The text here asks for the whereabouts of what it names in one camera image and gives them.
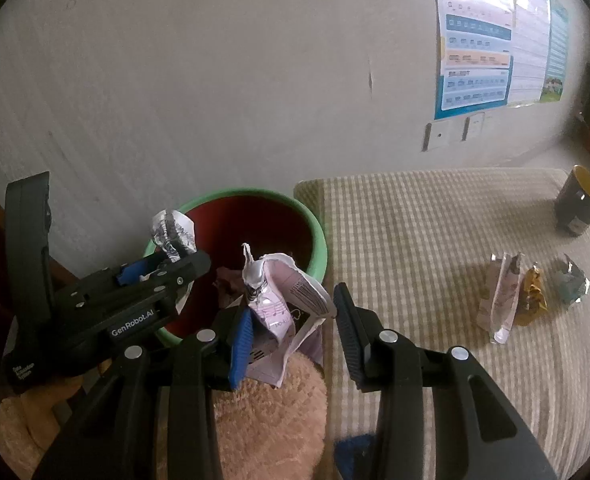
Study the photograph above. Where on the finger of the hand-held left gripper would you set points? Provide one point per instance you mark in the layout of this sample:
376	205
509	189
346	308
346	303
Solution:
185	272
135	271

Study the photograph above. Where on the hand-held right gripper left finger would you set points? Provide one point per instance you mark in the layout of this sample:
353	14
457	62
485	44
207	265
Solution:
241	350

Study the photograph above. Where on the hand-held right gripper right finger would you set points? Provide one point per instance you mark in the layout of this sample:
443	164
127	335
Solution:
352	340

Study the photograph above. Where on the silver foil wrapper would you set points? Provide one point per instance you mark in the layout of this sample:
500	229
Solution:
172	232

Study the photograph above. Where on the pink snack wrapper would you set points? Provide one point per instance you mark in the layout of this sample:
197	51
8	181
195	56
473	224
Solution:
275	310

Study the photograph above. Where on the green bin with red inside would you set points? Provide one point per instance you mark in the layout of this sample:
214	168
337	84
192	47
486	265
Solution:
255	220

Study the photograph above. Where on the person's left forearm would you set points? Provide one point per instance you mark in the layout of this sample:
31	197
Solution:
20	425

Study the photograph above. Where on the person's fuzzy beige clothing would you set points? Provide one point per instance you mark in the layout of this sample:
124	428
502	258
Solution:
270	430

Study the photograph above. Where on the blue wrapper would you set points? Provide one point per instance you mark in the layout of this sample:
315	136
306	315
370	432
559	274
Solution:
355	455

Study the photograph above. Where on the beige checked tablecloth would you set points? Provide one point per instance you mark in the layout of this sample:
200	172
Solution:
425	240

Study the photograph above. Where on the pale pink crumpled wrapper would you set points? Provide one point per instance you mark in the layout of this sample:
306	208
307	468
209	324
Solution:
502	305

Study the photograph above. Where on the yellow wrapper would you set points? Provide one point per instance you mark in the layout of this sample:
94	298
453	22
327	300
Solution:
532	300

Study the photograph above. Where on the silver teal wrapper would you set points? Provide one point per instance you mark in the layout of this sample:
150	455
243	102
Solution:
570	282

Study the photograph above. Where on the dark grey mug yellow inside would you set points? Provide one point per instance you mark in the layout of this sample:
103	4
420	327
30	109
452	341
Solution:
577	205

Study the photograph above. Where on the white wall switch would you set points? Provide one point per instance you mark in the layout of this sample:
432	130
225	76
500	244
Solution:
473	126

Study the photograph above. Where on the blue chart wall poster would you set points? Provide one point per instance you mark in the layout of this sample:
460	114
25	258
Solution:
475	45

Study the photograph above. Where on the white table wall poster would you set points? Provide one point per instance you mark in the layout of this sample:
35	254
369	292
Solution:
530	35

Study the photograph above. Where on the green blue wall poster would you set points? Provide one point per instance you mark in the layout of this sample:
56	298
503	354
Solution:
556	45

